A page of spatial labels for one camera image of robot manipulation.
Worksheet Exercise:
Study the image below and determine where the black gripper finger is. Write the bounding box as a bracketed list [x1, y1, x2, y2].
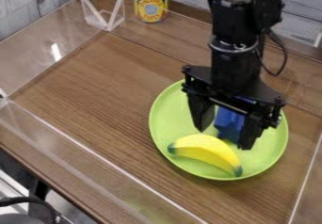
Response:
[238, 109, 269, 151]
[187, 93, 215, 132]

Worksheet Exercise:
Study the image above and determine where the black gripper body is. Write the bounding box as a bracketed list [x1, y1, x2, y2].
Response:
[182, 44, 286, 128]

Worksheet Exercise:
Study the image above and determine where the yellow toy banana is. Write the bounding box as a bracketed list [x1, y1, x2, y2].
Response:
[167, 134, 243, 177]

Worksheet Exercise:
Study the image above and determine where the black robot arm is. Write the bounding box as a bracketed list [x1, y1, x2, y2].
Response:
[183, 0, 286, 150]

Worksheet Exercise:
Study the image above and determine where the green round plate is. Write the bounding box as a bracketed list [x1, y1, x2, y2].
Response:
[148, 80, 290, 181]

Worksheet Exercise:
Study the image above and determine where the yellow labelled tin can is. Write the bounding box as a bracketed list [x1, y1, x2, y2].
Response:
[135, 0, 168, 24]

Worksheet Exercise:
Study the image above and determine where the clear acrylic tray wall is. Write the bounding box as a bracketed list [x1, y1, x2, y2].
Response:
[0, 0, 322, 224]

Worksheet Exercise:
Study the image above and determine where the black metal table bracket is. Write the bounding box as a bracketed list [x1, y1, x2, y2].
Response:
[27, 177, 75, 224]

